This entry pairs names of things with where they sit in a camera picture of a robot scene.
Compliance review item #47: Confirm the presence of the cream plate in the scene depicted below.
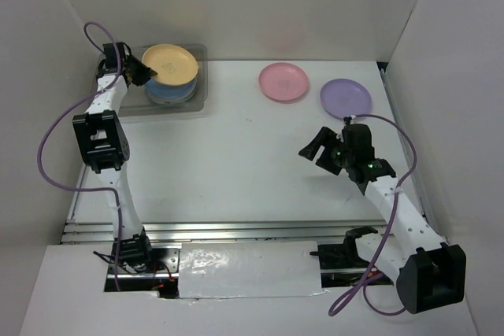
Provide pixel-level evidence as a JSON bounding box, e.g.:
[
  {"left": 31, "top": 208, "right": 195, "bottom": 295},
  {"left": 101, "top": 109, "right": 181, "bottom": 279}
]
[{"left": 146, "top": 91, "right": 196, "bottom": 106}]

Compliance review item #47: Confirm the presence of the clear plastic bin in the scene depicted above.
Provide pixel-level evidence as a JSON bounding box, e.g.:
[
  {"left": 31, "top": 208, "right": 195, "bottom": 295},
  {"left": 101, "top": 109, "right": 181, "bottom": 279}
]
[{"left": 119, "top": 44, "right": 208, "bottom": 117}]

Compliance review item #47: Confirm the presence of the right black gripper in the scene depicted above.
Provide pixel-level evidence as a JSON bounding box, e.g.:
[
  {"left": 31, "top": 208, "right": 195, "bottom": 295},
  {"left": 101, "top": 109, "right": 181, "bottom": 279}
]
[{"left": 298, "top": 126, "right": 354, "bottom": 175}]

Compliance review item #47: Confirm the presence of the blue plate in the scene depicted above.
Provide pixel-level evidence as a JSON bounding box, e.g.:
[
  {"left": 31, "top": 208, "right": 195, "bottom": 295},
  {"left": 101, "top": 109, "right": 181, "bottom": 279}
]
[{"left": 144, "top": 76, "right": 198, "bottom": 102}]

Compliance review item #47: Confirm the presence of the white cover sheet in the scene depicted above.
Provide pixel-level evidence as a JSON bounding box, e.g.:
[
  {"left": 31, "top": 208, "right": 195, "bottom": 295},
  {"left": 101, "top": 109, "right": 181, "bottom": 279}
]
[{"left": 178, "top": 241, "right": 323, "bottom": 299}]

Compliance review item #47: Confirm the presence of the orange plate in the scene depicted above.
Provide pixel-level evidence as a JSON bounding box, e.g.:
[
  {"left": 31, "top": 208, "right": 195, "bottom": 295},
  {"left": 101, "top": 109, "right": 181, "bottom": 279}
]
[{"left": 142, "top": 44, "right": 198, "bottom": 87}]

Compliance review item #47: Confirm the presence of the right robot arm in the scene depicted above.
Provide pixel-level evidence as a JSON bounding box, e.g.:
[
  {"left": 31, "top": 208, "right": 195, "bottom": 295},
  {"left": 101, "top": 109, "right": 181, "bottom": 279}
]
[{"left": 298, "top": 121, "right": 466, "bottom": 316}]

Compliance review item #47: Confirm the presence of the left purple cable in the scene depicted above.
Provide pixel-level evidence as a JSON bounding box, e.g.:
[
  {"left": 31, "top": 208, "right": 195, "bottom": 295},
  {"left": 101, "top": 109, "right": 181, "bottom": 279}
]
[{"left": 37, "top": 21, "right": 123, "bottom": 294}]

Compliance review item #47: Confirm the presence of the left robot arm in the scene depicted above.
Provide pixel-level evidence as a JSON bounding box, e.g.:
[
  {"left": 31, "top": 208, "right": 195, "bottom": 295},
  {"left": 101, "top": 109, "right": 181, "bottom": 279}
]
[{"left": 72, "top": 42, "right": 156, "bottom": 272}]

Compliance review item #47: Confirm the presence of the aluminium rail frame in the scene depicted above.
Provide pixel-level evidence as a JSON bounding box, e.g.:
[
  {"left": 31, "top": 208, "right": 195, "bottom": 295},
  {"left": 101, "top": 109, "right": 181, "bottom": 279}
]
[{"left": 62, "top": 60, "right": 438, "bottom": 294}]

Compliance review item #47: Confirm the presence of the pink plate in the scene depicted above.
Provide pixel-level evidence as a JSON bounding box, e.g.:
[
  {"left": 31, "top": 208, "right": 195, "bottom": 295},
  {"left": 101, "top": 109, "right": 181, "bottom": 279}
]
[{"left": 258, "top": 62, "right": 309, "bottom": 102}]

